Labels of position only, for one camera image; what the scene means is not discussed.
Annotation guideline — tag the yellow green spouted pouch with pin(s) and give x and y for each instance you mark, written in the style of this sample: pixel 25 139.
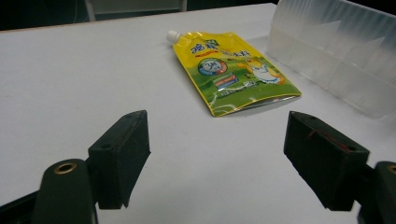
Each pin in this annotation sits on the yellow green spouted pouch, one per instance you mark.
pixel 227 70

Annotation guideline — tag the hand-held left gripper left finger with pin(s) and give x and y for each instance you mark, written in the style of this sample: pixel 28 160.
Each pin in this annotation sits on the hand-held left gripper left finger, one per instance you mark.
pixel 120 161

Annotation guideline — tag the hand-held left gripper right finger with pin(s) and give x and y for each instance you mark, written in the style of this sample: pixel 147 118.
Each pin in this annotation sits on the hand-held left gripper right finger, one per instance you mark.
pixel 323 161

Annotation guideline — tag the translucent plastic divider rack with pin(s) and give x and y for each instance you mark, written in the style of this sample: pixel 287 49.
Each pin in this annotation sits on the translucent plastic divider rack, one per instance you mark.
pixel 334 53

